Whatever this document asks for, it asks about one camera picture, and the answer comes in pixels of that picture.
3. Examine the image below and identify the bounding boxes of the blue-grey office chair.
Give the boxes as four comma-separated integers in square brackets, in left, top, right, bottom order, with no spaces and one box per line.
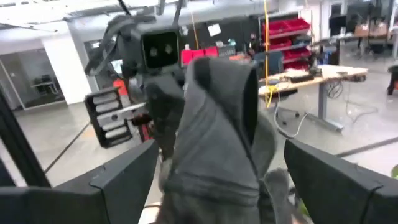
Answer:
[252,50,301,127]

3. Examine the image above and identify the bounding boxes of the white desk cable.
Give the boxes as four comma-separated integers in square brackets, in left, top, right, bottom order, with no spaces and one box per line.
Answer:
[273,90,310,139]

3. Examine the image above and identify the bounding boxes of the brown cardboard box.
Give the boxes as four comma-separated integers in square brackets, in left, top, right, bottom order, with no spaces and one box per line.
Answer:
[354,23,389,38]

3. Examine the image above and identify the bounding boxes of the shelf with red bins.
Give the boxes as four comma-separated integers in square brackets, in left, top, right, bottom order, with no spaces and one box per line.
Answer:
[262,17,312,72]

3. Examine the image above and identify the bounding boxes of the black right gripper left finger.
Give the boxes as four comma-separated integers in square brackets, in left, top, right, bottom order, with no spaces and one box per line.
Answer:
[0,139,160,224]

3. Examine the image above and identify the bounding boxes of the wooden office desk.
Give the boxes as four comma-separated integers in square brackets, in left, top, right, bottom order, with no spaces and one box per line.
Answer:
[257,64,370,134]

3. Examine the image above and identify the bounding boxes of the yellow hanging cable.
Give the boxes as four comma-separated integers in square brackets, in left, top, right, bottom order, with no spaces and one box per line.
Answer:
[262,0,277,108]

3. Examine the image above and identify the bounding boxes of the black frame post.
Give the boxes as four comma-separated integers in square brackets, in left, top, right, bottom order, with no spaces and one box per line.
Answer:
[0,88,52,188]

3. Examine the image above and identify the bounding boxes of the dark grey baseball cap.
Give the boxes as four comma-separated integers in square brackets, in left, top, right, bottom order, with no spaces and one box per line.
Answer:
[154,57,293,224]

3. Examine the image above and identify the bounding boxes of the white wall paper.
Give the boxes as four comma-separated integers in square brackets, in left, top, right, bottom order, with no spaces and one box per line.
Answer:
[206,22,223,38]

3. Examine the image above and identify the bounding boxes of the small black monitor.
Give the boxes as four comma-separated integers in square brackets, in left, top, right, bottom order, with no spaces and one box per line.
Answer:
[329,14,348,37]

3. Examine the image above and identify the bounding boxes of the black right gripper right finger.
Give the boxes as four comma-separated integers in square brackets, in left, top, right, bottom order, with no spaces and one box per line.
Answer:
[284,138,398,224]

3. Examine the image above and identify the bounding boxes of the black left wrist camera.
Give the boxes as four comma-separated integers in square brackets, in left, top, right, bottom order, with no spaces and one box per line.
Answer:
[140,27,182,71]

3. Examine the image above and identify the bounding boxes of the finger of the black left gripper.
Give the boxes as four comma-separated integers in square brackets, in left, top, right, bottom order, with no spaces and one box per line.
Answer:
[144,75,187,160]

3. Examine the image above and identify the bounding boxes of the black desk keyboard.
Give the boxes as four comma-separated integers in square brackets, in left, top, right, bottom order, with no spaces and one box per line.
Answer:
[289,73,315,84]

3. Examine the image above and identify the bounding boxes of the red storage boxes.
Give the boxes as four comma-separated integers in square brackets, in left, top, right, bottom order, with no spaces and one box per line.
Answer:
[180,46,219,67]

